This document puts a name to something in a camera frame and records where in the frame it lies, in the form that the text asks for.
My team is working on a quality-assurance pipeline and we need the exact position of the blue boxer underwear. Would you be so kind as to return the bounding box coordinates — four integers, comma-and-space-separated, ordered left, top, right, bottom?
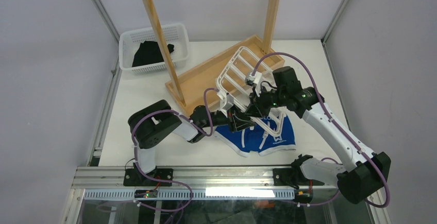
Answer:
214, 116, 296, 157

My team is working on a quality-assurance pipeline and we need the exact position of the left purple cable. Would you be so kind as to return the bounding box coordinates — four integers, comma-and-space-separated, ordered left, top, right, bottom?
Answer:
131, 87, 221, 224

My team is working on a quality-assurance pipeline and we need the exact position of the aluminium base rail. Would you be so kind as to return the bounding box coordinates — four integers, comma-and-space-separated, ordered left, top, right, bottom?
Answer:
71, 165, 380, 203

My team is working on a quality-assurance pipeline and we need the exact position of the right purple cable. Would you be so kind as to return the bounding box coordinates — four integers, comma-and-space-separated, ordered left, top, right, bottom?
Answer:
250, 51, 392, 209

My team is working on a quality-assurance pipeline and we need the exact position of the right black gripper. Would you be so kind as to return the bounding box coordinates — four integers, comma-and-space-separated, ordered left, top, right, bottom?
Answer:
243, 85, 287, 119

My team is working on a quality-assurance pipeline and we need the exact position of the wooden hanger stand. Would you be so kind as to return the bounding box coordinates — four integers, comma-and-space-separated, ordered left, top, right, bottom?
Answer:
142, 0, 280, 114

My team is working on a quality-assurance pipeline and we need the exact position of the black garment in basket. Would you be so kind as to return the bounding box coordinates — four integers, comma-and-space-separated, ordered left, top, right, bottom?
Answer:
132, 41, 164, 67

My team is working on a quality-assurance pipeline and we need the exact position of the white perforated plastic basket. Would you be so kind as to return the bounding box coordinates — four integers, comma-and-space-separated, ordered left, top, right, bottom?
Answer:
119, 23, 191, 75

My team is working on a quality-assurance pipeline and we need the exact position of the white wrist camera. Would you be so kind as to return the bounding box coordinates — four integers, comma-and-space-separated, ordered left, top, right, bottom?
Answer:
217, 90, 234, 114
245, 72, 262, 87

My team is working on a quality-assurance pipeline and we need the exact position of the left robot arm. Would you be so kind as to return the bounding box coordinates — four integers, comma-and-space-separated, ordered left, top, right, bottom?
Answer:
123, 100, 256, 187

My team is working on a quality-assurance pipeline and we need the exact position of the white plastic clip hanger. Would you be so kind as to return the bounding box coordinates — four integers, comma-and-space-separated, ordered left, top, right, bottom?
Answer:
215, 46, 286, 137

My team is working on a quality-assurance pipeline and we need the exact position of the purple cable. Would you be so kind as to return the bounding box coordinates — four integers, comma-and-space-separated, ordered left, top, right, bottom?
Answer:
131, 87, 221, 224
250, 51, 392, 209

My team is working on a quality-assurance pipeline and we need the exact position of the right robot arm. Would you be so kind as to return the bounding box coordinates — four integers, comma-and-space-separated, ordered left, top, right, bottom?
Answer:
245, 66, 391, 204

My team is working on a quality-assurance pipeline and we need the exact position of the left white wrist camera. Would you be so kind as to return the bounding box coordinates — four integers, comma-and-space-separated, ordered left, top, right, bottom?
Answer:
217, 90, 234, 114

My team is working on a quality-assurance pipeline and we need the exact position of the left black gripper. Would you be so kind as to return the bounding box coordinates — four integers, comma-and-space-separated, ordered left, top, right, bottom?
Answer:
200, 101, 256, 133

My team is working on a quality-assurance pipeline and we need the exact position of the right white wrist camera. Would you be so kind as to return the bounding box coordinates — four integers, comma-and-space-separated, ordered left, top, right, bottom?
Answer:
245, 72, 262, 87

